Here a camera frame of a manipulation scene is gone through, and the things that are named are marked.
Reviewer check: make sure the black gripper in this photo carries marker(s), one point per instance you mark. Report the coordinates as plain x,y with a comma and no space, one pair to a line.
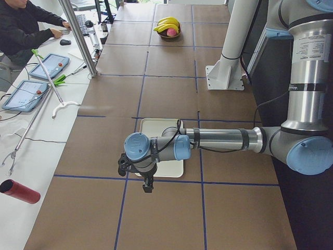
147,175

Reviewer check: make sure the yellow banana carried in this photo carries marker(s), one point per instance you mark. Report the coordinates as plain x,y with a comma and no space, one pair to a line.
168,20

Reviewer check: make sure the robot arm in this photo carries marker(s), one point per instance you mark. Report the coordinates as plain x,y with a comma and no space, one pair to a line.
300,142

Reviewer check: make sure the wicker fruit basket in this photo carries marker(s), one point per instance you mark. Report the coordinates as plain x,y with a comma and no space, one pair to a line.
164,36

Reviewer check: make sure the yellow banana in basket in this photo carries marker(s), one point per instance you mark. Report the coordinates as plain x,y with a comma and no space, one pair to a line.
166,26

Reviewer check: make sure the white bear tray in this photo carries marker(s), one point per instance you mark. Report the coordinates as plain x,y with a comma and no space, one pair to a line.
153,127

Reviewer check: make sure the long metal grabber tool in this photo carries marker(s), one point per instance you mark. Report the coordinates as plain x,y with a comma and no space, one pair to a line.
12,155

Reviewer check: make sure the red cylinder bottle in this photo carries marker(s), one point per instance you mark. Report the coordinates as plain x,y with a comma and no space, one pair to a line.
16,190

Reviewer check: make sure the blue teach pendant near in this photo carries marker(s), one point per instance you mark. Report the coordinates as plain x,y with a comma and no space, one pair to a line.
26,96

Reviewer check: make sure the blue teach pendant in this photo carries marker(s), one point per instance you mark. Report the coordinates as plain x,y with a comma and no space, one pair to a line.
26,96
54,64

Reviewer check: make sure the blue teach pendant far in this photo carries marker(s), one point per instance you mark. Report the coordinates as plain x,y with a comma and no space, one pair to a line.
54,64

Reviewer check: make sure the pink apple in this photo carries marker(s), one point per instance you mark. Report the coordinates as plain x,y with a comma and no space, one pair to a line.
171,32

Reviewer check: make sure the black computer mouse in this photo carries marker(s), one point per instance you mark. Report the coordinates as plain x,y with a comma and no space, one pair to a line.
65,42

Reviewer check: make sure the clear water bottle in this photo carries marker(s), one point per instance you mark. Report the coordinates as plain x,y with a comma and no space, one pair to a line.
92,34

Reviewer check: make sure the seated person black jacket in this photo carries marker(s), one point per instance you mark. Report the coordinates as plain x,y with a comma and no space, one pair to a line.
20,32

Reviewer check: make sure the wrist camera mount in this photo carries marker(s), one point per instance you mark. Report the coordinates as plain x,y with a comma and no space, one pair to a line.
125,165

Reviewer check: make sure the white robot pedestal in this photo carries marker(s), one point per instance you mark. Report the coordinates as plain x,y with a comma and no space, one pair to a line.
225,74

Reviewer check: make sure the green handled grabber tool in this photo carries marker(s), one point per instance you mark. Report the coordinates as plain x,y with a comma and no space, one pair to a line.
63,104

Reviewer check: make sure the aluminium frame post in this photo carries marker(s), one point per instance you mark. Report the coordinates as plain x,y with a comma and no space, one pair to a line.
69,12

